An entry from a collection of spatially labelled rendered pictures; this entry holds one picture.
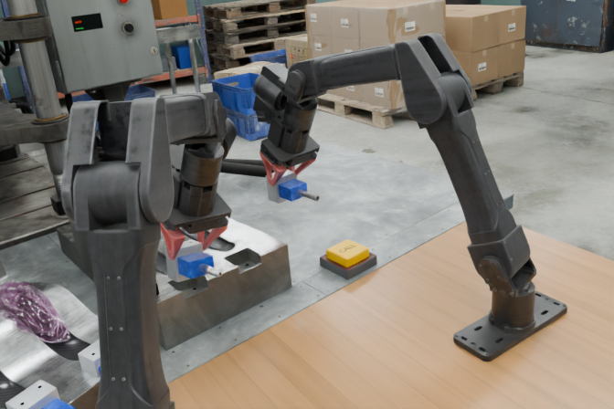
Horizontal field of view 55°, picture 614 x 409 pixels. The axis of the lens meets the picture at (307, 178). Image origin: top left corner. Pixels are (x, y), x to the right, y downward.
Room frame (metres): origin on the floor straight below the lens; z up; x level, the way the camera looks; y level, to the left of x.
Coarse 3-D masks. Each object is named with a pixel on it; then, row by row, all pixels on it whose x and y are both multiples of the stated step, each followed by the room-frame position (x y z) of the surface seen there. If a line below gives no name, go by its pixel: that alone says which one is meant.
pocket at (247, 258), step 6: (240, 252) 0.94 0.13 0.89; (246, 252) 0.94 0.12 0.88; (252, 252) 0.94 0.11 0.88; (228, 258) 0.92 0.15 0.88; (234, 258) 0.93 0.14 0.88; (240, 258) 0.94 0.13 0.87; (246, 258) 0.94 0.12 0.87; (252, 258) 0.94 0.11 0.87; (258, 258) 0.92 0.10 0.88; (234, 264) 0.93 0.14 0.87; (240, 264) 0.94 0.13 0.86; (246, 264) 0.93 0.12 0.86; (252, 264) 0.93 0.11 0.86; (258, 264) 0.91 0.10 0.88; (240, 270) 0.91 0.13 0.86; (246, 270) 0.89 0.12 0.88
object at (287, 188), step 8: (272, 176) 1.11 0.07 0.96; (288, 176) 1.11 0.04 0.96; (280, 184) 1.09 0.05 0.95; (288, 184) 1.09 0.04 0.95; (296, 184) 1.08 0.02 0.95; (304, 184) 1.09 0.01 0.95; (272, 192) 1.11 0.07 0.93; (280, 192) 1.09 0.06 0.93; (288, 192) 1.07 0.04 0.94; (296, 192) 1.07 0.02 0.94; (304, 192) 1.06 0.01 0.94; (272, 200) 1.11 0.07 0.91; (280, 200) 1.10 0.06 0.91
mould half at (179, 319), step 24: (72, 240) 1.11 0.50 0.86; (240, 240) 0.98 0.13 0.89; (264, 240) 0.97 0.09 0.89; (216, 264) 0.89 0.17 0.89; (264, 264) 0.91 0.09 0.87; (288, 264) 0.94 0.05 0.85; (168, 288) 0.83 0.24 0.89; (216, 288) 0.85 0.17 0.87; (240, 288) 0.88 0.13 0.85; (264, 288) 0.91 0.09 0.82; (168, 312) 0.80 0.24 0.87; (192, 312) 0.82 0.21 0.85; (216, 312) 0.85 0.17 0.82; (240, 312) 0.88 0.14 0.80; (168, 336) 0.79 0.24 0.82; (192, 336) 0.82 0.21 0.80
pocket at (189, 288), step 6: (168, 282) 0.85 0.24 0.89; (174, 282) 0.86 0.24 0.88; (180, 282) 0.86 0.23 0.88; (186, 282) 0.87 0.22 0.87; (192, 282) 0.87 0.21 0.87; (198, 282) 0.88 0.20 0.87; (204, 282) 0.86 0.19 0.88; (180, 288) 0.86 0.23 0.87; (186, 288) 0.87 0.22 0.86; (192, 288) 0.87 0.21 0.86; (198, 288) 0.86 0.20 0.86; (204, 288) 0.84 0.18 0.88; (186, 294) 0.85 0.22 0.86; (192, 294) 0.83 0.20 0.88
